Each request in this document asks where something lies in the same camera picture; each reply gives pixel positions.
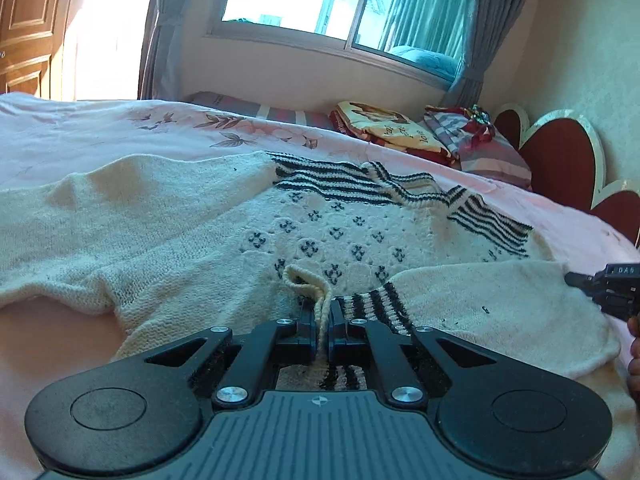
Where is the cream black striped knit sweater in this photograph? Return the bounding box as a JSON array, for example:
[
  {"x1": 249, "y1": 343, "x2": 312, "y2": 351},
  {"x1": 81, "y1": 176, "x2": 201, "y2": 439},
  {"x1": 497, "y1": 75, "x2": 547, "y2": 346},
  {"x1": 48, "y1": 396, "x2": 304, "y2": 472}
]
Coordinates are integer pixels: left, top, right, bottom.
[{"x1": 1, "y1": 152, "x2": 620, "y2": 378}]

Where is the person's right hand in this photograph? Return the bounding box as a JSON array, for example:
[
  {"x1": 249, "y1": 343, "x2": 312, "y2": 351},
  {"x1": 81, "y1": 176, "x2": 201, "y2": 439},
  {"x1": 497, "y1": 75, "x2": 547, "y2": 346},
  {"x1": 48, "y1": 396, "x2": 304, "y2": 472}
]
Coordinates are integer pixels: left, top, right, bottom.
[{"x1": 627, "y1": 315, "x2": 640, "y2": 403}]

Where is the red heart-shaped headboard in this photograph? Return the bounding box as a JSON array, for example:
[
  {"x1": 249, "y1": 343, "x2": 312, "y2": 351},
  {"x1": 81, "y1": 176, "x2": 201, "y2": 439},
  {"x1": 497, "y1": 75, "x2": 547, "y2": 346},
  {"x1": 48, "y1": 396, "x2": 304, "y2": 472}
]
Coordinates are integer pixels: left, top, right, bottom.
[{"x1": 494, "y1": 104, "x2": 639, "y2": 245}]

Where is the striped pillow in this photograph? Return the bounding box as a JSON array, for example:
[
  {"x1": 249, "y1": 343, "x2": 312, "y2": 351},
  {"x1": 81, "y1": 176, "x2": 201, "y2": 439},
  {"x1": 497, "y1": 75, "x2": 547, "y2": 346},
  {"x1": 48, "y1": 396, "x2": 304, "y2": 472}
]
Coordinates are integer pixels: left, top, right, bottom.
[{"x1": 445, "y1": 125, "x2": 532, "y2": 190}]

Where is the red plaid folded cloth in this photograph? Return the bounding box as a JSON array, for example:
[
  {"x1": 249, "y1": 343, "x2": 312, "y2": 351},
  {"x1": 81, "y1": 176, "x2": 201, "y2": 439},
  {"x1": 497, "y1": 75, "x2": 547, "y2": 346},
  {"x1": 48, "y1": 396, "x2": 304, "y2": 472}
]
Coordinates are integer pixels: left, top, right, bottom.
[{"x1": 423, "y1": 105, "x2": 496, "y2": 150}]

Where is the yellow red folded blanket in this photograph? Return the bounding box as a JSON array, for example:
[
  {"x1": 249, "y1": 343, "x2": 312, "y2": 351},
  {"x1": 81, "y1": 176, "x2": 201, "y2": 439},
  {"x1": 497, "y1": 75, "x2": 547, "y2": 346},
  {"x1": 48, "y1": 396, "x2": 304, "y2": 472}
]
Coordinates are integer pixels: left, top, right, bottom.
[{"x1": 329, "y1": 101, "x2": 454, "y2": 167}]

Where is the striped purple mattress cover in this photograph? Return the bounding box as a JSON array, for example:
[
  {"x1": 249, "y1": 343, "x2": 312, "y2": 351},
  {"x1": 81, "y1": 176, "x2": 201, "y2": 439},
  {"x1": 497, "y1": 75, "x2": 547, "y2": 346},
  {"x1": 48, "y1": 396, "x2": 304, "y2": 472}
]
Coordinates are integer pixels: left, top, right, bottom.
[{"x1": 184, "y1": 91, "x2": 333, "y2": 130}]

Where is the pink floral bed sheet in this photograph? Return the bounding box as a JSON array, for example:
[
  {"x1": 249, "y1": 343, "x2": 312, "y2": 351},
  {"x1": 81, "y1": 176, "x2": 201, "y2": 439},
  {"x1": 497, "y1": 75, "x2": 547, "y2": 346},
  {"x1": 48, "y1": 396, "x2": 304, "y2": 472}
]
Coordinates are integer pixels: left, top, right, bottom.
[{"x1": 1, "y1": 93, "x2": 637, "y2": 479}]

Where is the teal blanket outside window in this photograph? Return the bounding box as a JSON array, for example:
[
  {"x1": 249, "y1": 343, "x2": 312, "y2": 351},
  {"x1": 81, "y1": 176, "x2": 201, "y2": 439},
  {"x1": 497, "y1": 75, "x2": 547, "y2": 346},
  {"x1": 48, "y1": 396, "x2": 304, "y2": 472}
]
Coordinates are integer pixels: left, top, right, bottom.
[{"x1": 388, "y1": 46, "x2": 458, "y2": 81}]

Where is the right grey curtain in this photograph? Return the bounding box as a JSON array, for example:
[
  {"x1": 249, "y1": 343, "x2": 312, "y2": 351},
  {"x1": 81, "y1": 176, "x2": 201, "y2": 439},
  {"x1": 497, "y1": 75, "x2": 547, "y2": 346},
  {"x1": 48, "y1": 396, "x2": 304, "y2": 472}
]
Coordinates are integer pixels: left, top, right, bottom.
[{"x1": 442, "y1": 0, "x2": 526, "y2": 107}]

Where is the grey curtain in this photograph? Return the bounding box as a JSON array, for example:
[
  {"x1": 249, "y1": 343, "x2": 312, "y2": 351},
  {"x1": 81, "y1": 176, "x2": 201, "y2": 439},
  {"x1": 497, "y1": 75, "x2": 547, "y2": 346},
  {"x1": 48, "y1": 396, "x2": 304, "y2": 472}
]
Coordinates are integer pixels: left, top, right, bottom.
[
  {"x1": 138, "y1": 0, "x2": 191, "y2": 101},
  {"x1": 442, "y1": 0, "x2": 526, "y2": 107}
]

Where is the left grey curtain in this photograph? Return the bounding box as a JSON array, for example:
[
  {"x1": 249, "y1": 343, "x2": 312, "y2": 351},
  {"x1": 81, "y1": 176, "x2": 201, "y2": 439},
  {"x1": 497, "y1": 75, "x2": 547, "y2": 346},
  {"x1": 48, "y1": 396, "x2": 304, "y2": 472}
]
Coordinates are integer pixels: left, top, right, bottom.
[{"x1": 138, "y1": 0, "x2": 191, "y2": 101}]

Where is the wooden door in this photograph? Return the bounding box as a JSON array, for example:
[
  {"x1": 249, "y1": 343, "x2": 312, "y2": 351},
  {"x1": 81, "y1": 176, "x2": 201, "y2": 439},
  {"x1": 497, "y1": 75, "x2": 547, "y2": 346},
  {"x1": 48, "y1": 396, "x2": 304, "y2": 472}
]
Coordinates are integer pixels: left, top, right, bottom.
[{"x1": 1, "y1": 0, "x2": 80, "y2": 100}]

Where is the window with grey frame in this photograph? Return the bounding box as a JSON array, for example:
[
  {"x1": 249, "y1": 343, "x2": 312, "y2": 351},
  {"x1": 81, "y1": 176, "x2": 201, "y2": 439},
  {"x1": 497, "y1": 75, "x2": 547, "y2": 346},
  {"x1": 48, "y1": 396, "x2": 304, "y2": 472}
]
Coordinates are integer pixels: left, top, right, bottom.
[{"x1": 209, "y1": 0, "x2": 465, "y2": 84}]

